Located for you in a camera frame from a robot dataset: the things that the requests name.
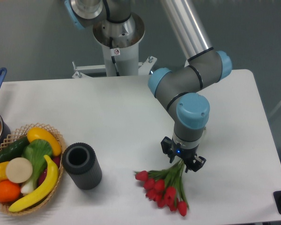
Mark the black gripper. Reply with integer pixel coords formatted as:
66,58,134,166
161,136,206,173

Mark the red tulip bouquet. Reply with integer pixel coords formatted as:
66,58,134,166
134,160,189,217

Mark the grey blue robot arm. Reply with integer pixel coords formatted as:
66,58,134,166
64,0,232,172

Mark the dark grey ribbed vase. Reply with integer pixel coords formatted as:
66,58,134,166
61,142,103,190

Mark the dark red vegetable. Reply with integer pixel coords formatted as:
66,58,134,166
37,156,61,187

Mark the yellow banana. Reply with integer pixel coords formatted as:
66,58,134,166
8,155,59,213

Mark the green bok choy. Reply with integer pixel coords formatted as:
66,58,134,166
21,139,52,195

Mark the beige round disc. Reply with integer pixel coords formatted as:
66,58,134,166
5,157,33,183

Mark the green cucumber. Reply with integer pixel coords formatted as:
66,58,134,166
0,136,29,163

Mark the woven wicker basket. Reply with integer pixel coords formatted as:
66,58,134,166
0,123,66,216

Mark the orange fruit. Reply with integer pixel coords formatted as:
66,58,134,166
0,180,21,203

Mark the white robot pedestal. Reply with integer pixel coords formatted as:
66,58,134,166
72,13,157,78

